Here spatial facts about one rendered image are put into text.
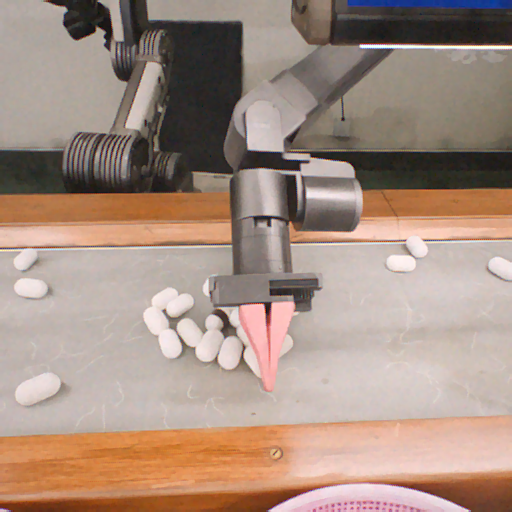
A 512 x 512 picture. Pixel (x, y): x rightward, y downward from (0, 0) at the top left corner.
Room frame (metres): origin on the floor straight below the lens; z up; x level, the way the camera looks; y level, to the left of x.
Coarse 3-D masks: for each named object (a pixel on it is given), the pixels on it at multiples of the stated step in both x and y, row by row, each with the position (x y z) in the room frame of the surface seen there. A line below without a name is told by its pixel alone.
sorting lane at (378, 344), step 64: (0, 256) 0.50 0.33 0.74; (64, 256) 0.50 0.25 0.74; (128, 256) 0.50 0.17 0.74; (192, 256) 0.51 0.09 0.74; (320, 256) 0.51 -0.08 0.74; (384, 256) 0.52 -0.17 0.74; (448, 256) 0.52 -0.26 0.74; (0, 320) 0.38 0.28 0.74; (64, 320) 0.38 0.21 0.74; (128, 320) 0.38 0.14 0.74; (320, 320) 0.39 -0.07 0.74; (384, 320) 0.39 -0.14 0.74; (448, 320) 0.39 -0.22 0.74; (0, 384) 0.29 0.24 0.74; (64, 384) 0.29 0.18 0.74; (128, 384) 0.29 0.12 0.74; (192, 384) 0.29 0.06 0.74; (256, 384) 0.30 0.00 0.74; (320, 384) 0.30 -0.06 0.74; (384, 384) 0.30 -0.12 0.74; (448, 384) 0.30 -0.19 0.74
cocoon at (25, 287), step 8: (24, 280) 0.42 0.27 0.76; (32, 280) 0.42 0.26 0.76; (40, 280) 0.42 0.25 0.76; (16, 288) 0.41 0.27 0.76; (24, 288) 0.41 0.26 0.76; (32, 288) 0.41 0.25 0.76; (40, 288) 0.41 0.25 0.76; (24, 296) 0.41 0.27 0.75; (32, 296) 0.41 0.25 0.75; (40, 296) 0.41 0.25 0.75
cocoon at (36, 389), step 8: (40, 376) 0.28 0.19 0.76; (48, 376) 0.28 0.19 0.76; (56, 376) 0.29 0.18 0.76; (24, 384) 0.27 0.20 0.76; (32, 384) 0.27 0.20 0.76; (40, 384) 0.27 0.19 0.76; (48, 384) 0.28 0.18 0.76; (56, 384) 0.28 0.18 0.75; (16, 392) 0.27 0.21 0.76; (24, 392) 0.27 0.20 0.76; (32, 392) 0.27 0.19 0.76; (40, 392) 0.27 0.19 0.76; (48, 392) 0.27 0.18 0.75; (16, 400) 0.26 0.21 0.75; (24, 400) 0.26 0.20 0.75; (32, 400) 0.26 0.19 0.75; (40, 400) 0.27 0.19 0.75
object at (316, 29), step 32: (320, 0) 0.29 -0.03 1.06; (352, 0) 0.30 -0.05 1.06; (384, 0) 0.30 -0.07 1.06; (416, 0) 0.30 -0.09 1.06; (448, 0) 0.30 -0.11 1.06; (480, 0) 0.30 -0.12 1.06; (320, 32) 0.29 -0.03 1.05; (352, 32) 0.29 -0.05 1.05; (384, 32) 0.29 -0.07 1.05; (416, 32) 0.29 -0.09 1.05; (448, 32) 0.29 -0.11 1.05; (480, 32) 0.30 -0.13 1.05
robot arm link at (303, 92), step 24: (336, 48) 0.54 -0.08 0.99; (360, 48) 0.55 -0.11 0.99; (384, 48) 0.57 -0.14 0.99; (288, 72) 0.50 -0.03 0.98; (312, 72) 0.51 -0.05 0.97; (336, 72) 0.52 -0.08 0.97; (360, 72) 0.54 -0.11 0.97; (264, 96) 0.47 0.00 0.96; (288, 96) 0.47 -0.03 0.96; (312, 96) 0.48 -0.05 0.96; (336, 96) 0.51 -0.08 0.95; (240, 120) 0.44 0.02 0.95; (288, 120) 0.45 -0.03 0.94; (312, 120) 0.50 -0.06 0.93; (240, 144) 0.44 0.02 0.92; (288, 144) 0.49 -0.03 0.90
